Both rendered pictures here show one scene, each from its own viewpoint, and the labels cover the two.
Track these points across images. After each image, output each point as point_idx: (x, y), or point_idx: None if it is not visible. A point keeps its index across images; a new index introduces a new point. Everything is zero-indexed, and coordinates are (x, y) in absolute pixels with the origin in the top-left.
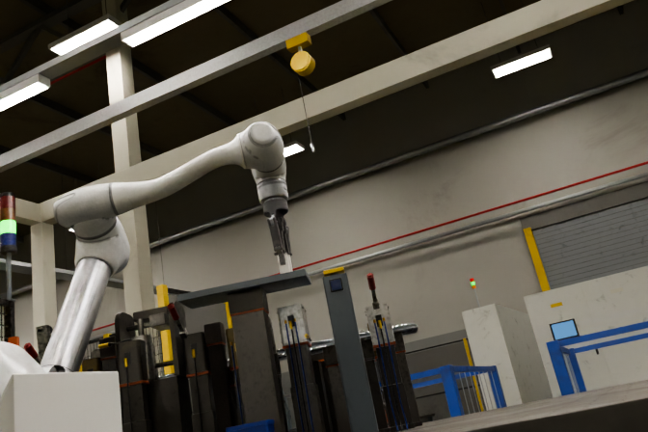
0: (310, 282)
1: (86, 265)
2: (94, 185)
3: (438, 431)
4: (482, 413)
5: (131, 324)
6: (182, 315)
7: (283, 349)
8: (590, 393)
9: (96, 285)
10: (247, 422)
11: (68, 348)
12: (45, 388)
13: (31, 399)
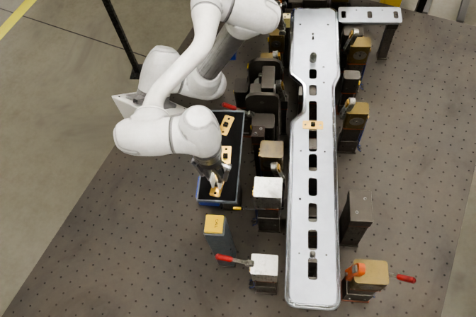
0: (225, 203)
1: (223, 27)
2: None
3: (74, 282)
4: None
5: (273, 65)
6: (270, 100)
7: (287, 185)
8: None
9: (222, 45)
10: None
11: (202, 67)
12: (125, 105)
13: (121, 105)
